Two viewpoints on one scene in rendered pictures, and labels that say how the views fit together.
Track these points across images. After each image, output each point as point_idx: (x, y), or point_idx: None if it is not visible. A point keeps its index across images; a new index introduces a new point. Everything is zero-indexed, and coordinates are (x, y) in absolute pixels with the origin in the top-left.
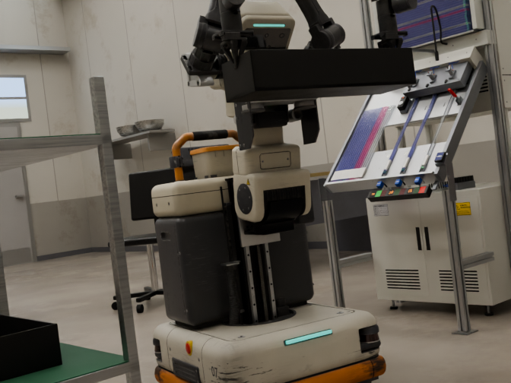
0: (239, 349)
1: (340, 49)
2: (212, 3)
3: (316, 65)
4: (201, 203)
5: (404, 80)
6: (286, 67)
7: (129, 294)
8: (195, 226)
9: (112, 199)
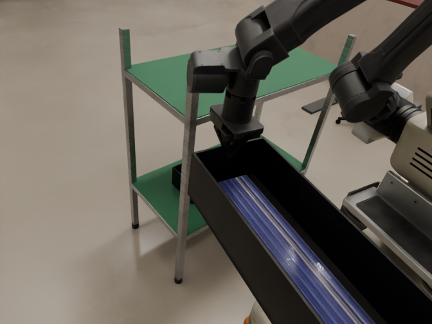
0: (259, 312)
1: (286, 280)
2: (382, 41)
3: (245, 250)
4: None
5: None
6: (215, 207)
7: (182, 212)
8: None
9: (183, 160)
